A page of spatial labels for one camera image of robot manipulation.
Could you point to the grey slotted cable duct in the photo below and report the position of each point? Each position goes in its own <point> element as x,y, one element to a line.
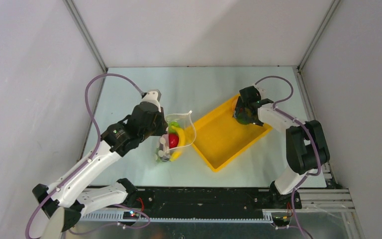
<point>130,216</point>

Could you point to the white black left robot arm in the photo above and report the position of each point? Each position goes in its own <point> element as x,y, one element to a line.
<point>69,191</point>

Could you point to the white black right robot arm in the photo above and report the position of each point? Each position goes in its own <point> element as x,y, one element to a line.
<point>306,146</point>

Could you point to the clear zip top bag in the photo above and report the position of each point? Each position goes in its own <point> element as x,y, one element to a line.
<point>162,152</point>

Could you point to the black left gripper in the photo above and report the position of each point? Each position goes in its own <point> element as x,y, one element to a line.
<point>162,129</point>

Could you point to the yellow plastic tray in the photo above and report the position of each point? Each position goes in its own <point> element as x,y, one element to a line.
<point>220,138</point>

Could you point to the bumpy green custard apple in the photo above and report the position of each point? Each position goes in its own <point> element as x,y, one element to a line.
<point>172,126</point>

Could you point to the dark green avocado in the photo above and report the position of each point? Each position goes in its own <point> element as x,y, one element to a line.
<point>243,118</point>

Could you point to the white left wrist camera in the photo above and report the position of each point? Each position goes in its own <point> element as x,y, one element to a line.
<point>152,96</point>

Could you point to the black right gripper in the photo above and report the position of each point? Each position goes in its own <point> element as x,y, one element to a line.
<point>243,109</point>

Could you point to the red apple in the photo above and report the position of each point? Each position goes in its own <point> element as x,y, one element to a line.
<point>173,140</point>

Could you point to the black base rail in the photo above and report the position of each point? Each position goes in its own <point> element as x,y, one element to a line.
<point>210,202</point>

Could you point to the yellow banana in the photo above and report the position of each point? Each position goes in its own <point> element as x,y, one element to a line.
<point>179,149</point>

